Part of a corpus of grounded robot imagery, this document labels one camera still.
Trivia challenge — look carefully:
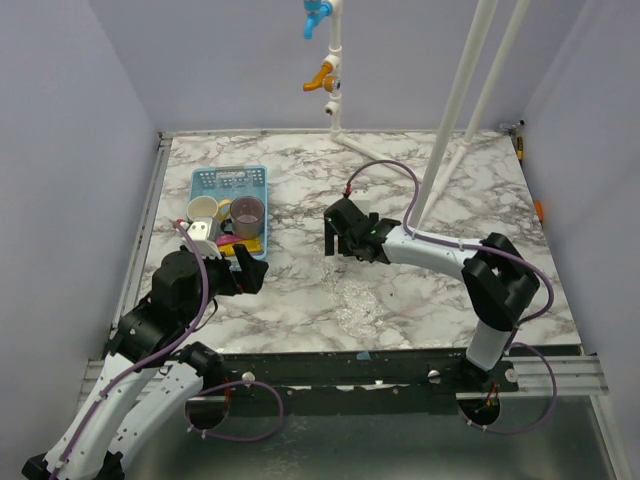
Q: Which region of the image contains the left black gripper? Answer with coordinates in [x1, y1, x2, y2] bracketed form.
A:
[182, 243, 269, 324]

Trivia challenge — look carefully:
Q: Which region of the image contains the yellow mug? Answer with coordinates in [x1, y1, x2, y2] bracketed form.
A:
[186, 195, 232, 223]

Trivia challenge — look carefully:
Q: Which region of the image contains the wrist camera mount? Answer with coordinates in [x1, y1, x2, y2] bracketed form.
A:
[173, 217, 222, 259]
[343, 185, 372, 216]

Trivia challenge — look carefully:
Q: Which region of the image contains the blue tap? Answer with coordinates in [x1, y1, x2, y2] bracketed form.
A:
[303, 0, 333, 40]

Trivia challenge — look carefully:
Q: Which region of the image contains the yellow tool in corner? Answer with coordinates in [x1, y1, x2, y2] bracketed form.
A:
[514, 120, 526, 163]

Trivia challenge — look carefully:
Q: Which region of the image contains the white pvc pipe frame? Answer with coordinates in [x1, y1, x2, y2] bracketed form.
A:
[322, 1, 530, 227]

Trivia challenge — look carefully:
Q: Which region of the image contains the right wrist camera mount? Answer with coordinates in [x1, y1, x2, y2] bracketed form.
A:
[343, 185, 372, 216]

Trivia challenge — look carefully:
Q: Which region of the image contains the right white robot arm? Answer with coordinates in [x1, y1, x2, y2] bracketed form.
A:
[324, 198, 540, 392]

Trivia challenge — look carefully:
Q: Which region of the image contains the clear textured round tray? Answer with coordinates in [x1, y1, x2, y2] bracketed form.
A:
[330, 277, 384, 338]

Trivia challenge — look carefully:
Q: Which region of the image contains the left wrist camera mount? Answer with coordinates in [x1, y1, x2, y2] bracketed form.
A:
[173, 217, 222, 259]

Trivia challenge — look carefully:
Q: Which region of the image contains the orange clamp on wall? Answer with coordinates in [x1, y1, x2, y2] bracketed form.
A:
[534, 200, 545, 223]

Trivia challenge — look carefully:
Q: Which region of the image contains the purple translucent cup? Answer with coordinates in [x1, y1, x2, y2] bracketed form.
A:
[230, 196, 266, 239]

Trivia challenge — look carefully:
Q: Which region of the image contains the orange tap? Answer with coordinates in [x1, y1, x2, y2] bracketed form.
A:
[302, 61, 341, 93]

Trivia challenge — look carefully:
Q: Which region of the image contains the blue plastic basket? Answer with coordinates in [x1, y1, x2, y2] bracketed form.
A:
[179, 164, 271, 261]

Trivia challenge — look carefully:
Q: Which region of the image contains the yellow toothpaste tube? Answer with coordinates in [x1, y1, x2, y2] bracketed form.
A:
[218, 238, 263, 257]

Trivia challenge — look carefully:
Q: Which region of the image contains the pink toothpaste tube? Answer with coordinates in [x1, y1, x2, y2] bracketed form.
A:
[216, 234, 242, 246]

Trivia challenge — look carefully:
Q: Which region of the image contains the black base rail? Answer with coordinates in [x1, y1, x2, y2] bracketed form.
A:
[179, 343, 518, 416]

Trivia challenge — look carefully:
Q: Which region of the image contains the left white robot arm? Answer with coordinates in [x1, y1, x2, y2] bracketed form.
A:
[22, 246, 268, 479]

